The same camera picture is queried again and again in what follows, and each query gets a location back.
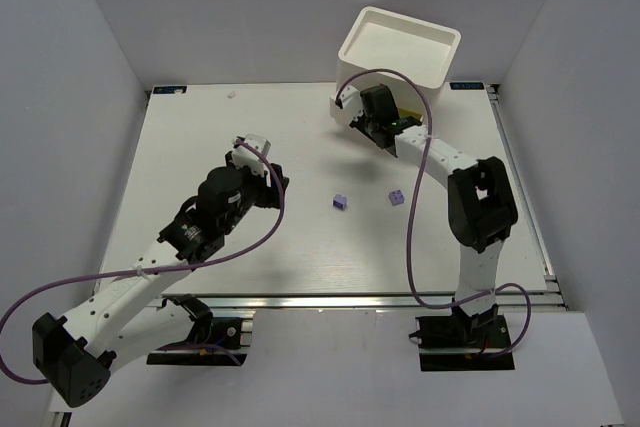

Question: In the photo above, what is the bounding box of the left blue label sticker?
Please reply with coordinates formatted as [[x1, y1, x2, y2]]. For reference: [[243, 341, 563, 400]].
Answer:
[[152, 85, 187, 95]]

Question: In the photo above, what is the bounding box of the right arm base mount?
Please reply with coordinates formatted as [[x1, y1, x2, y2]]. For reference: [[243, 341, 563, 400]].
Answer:
[[408, 315, 515, 372]]

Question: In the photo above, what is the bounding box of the blue label sticker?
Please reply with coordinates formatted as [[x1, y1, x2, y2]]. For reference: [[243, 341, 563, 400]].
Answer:
[[152, 85, 187, 95], [449, 82, 485, 91]]

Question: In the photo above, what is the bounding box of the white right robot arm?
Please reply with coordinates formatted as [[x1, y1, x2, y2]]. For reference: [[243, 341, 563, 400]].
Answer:
[[336, 85, 518, 328]]

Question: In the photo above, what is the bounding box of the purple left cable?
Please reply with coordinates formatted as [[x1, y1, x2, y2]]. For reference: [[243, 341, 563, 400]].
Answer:
[[0, 139, 287, 386]]

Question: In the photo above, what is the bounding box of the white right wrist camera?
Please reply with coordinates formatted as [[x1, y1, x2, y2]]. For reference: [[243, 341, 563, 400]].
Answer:
[[330, 86, 363, 126]]

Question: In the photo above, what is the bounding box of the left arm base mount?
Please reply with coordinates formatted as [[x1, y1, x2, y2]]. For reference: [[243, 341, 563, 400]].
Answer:
[[146, 295, 253, 367]]

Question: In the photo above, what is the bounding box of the purple lego brick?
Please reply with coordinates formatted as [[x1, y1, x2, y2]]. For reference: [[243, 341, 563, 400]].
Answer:
[[332, 194, 347, 210]]

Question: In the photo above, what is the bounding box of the white three-drawer cabinet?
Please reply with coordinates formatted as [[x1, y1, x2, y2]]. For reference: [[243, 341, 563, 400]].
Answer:
[[336, 6, 461, 120]]

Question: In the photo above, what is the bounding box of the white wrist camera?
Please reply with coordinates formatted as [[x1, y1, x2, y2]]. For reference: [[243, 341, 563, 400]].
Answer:
[[330, 86, 363, 126], [231, 134, 271, 178]]

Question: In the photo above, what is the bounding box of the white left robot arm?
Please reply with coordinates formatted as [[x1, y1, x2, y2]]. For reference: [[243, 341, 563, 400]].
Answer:
[[32, 152, 289, 408]]

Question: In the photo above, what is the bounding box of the purple and yellow lego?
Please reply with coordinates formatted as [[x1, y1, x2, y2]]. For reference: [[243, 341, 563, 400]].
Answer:
[[388, 190, 405, 206]]

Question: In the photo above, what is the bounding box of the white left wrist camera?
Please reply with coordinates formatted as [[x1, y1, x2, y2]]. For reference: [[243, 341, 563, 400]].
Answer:
[[231, 134, 271, 178]]

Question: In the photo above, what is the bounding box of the aluminium front rail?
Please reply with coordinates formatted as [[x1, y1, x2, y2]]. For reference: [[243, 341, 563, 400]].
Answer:
[[92, 291, 566, 311]]

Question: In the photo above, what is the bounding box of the right blue label sticker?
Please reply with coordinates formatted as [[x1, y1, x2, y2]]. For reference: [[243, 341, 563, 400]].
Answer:
[[449, 82, 485, 91]]

